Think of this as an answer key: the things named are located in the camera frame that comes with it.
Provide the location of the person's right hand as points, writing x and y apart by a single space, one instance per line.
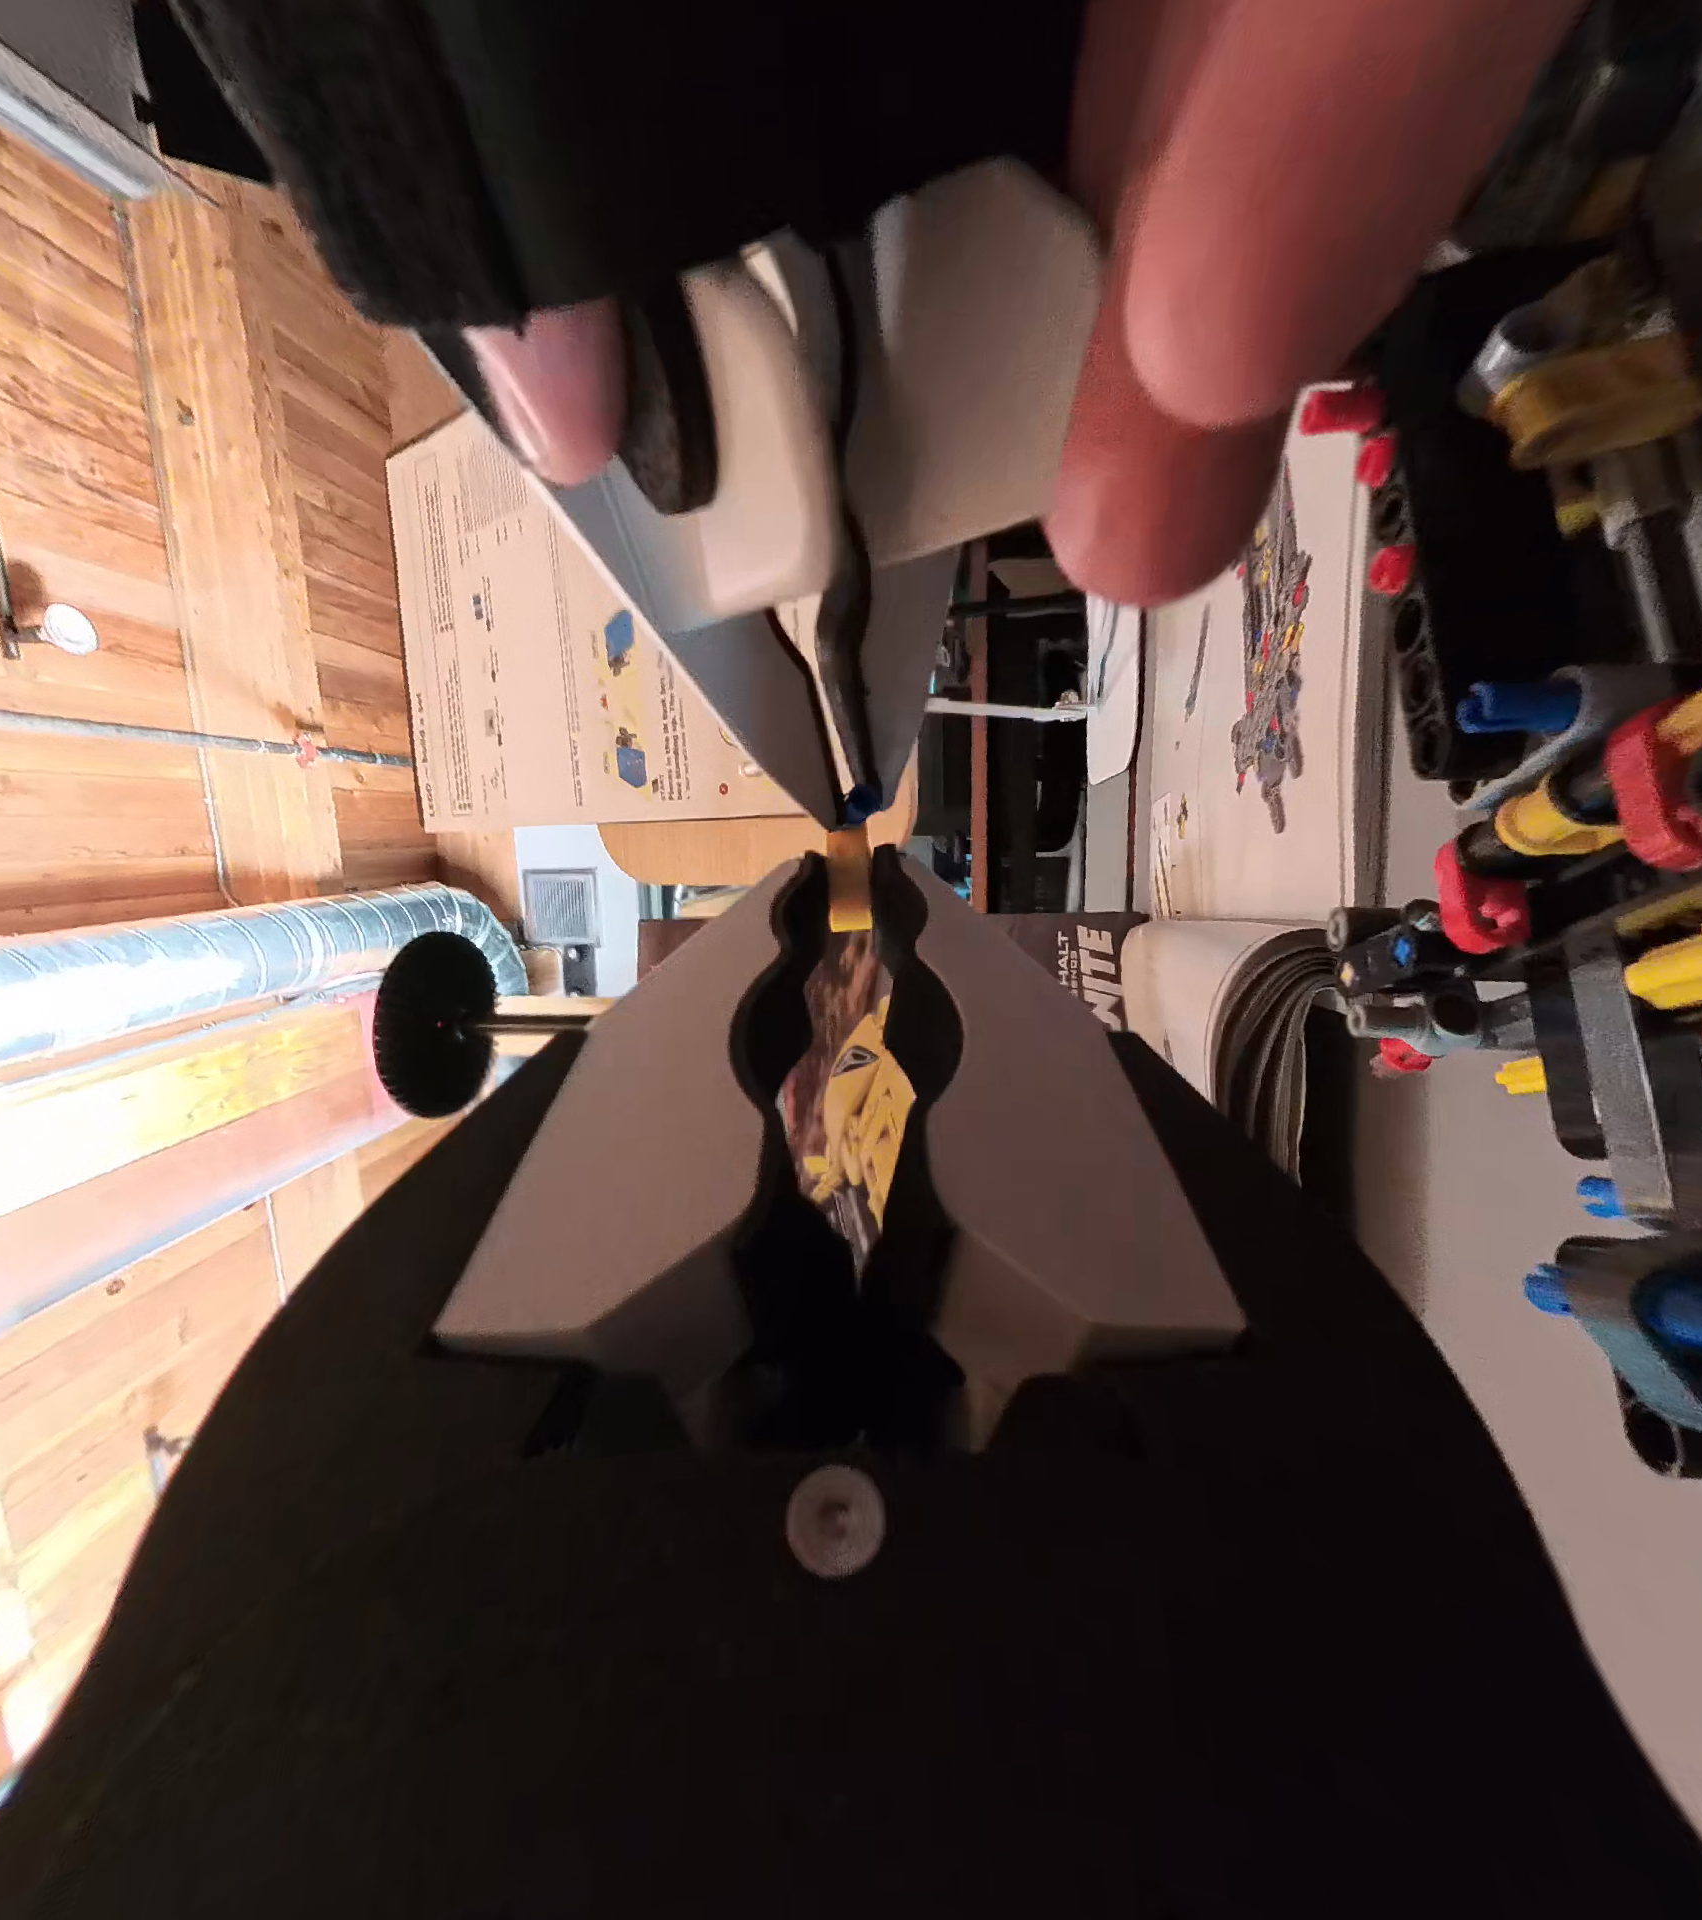
1271 225

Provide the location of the blue lego pin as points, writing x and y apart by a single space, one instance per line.
863 803

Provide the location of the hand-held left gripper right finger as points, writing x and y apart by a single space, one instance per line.
1076 1185

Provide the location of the grey lego car chassis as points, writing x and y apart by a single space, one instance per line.
1617 930

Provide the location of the lego instruction booklet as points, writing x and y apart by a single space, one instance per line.
1211 841

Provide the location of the lego set box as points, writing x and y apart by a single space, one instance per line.
851 1080

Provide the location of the small yellow lego liftarm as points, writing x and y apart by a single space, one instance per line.
849 892

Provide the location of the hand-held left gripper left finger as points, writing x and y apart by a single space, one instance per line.
596 1185

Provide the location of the silver spiral air duct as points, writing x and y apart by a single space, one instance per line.
191 961

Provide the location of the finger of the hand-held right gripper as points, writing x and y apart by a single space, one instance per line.
730 691
910 645

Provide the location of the black pole with round top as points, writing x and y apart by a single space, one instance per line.
431 1021

